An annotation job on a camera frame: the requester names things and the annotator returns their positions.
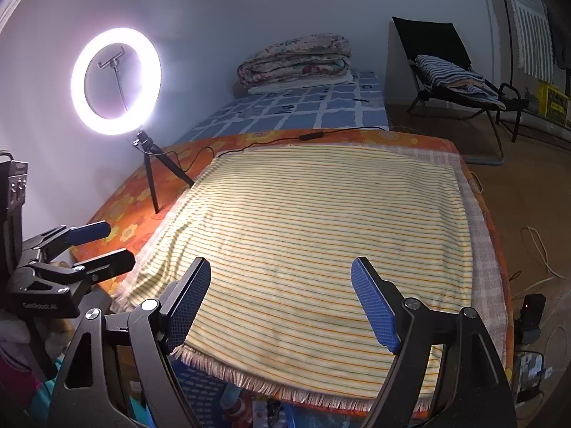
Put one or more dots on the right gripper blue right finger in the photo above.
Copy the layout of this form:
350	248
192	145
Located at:
381	302

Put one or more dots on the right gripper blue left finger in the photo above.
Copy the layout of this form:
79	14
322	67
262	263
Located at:
183	300

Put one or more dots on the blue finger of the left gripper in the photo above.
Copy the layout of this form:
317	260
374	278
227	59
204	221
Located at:
84	234
109	265

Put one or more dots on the pink sleeved left forearm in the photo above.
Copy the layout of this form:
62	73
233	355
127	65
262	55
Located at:
21	390

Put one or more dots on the blue plastic trash basket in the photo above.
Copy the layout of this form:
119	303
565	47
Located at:
203	393

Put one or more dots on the orange floral bed sheet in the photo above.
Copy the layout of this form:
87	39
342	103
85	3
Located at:
147	196

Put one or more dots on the yellow striped towel blanket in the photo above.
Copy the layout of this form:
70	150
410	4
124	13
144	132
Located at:
312	253

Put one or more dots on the blue checkered mattress cover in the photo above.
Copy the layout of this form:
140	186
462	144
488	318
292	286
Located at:
358	103

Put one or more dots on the striped cushion on chair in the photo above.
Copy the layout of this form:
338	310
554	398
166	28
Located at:
441	76

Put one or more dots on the black folding chair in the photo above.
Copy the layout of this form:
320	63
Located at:
442	40

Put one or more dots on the folded floral quilt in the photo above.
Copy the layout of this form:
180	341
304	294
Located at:
313	56

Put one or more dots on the yellow box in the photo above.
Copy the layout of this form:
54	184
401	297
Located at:
552	104

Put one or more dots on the white ring light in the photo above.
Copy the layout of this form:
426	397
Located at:
132	62

